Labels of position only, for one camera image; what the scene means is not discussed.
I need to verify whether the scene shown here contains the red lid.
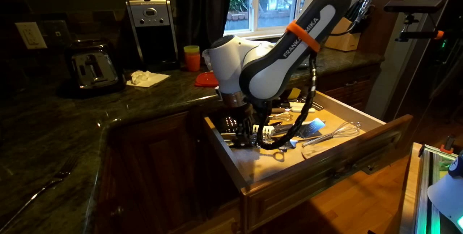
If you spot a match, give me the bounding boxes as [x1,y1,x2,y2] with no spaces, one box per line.
[194,72,220,88]

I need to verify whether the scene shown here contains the metal bottle opener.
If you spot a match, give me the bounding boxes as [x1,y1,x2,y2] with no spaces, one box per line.
[259,149,287,162]

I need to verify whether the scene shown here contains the wooden kitchen drawer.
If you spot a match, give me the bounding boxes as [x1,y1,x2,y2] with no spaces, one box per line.
[203,89,413,233]

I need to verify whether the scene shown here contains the metal grater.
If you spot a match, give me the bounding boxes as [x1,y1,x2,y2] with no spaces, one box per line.
[219,115,240,134]

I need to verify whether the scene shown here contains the white slotted spatula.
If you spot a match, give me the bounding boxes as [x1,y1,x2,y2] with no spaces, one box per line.
[252,124,277,137]

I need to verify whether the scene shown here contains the clear plastic cup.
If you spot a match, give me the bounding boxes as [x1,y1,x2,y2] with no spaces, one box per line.
[201,49,214,71]

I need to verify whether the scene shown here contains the metal spatula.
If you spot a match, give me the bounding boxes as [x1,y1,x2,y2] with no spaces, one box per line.
[275,118,326,139]

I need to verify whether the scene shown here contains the stack of orange green cups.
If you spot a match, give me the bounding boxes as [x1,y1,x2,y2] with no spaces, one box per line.
[183,45,201,72]

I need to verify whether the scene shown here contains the wooden spatula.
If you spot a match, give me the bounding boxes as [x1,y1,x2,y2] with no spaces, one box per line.
[302,143,339,159]

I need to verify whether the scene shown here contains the white paper napkin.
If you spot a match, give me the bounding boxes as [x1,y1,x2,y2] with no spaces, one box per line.
[126,70,171,88]

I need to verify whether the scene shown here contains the wooden cabinet drawers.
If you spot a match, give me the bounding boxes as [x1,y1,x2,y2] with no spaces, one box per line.
[313,63,381,112]

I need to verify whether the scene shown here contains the dark curtain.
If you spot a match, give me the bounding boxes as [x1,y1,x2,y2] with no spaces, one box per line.
[175,0,231,53]

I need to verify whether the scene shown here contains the window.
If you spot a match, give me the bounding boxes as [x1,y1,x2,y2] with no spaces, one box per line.
[224,0,310,38]

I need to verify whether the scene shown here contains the wooden knife block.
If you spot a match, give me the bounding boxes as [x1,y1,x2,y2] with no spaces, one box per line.
[324,0,374,52]

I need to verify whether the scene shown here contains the silver black coffee maker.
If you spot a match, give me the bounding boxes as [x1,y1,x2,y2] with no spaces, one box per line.
[125,0,180,72]

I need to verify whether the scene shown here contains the chrome toaster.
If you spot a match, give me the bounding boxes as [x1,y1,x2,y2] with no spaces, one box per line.
[64,40,126,96]

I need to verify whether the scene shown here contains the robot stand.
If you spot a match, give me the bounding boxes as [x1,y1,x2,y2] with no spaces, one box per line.
[399,142,463,234]

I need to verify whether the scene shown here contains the orange clamp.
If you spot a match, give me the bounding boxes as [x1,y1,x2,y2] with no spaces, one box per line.
[439,136,456,154]

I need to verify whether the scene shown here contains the metal fork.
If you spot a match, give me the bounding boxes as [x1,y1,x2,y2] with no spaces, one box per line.
[0,156,79,233]

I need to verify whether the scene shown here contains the white cap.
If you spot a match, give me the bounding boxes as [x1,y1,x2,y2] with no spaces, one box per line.
[427,150,463,231]

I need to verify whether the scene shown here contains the small wire whisk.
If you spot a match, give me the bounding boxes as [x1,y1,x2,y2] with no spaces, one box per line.
[269,112,294,123]

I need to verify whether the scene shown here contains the white handled utensil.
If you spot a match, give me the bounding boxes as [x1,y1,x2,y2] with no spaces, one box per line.
[289,102,316,114]

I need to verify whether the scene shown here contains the metal wire whisk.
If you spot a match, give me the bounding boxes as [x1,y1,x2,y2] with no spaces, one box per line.
[302,122,362,147]

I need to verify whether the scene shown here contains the drawer handle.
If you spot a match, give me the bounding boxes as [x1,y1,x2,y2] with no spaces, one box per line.
[331,153,385,179]

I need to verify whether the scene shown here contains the camera on mount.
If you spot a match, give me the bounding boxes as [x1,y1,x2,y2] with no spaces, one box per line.
[383,0,446,43]

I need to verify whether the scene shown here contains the dark switch plate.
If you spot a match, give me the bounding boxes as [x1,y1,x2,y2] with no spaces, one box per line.
[43,20,72,48]

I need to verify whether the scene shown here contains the white wall socket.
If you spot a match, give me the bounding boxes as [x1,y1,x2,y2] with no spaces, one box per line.
[15,22,48,50]

